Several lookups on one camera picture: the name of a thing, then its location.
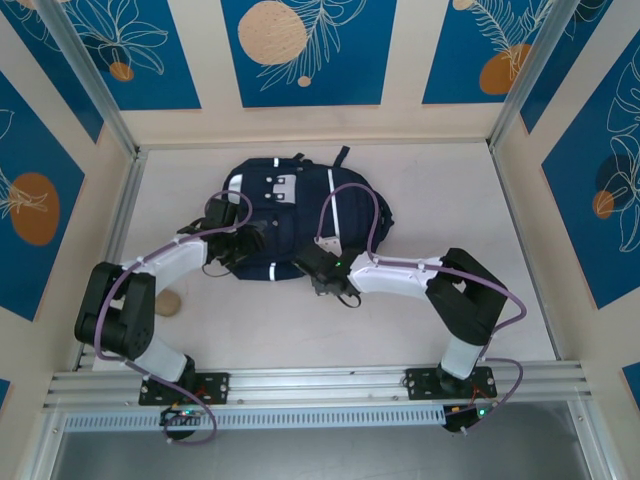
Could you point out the navy blue backpack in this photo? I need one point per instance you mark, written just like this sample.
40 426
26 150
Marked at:
310 200

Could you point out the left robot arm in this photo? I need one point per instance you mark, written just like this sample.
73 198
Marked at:
175 260

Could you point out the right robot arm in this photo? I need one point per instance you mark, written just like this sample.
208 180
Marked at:
395 275

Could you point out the tan round pebble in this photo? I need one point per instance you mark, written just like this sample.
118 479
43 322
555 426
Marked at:
168 304

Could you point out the left controller board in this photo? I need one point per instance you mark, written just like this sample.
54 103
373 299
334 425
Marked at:
182 414

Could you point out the controller board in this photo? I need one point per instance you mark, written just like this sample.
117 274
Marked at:
182 414
472 416

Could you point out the right controller board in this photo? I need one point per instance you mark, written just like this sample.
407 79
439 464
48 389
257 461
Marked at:
472 416

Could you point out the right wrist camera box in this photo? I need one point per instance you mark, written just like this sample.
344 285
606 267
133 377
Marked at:
327 245

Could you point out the left aluminium side rail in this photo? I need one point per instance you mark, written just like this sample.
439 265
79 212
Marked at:
127 210

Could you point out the aluminium side rail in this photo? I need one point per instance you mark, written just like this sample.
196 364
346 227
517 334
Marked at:
127 210
510 210

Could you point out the aluminium front rail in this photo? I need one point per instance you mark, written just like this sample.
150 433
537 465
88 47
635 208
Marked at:
320 382

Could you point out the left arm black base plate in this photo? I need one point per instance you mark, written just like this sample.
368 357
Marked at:
215 387

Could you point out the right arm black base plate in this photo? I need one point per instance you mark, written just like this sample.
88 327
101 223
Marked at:
422 385

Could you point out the right aluminium side rail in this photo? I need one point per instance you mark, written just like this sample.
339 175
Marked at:
510 210

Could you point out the left aluminium corner post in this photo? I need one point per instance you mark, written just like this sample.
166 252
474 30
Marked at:
90 80

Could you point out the aluminium corner post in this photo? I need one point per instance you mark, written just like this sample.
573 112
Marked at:
90 80
530 75

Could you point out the right aluminium corner post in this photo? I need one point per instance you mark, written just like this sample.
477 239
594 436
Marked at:
530 75

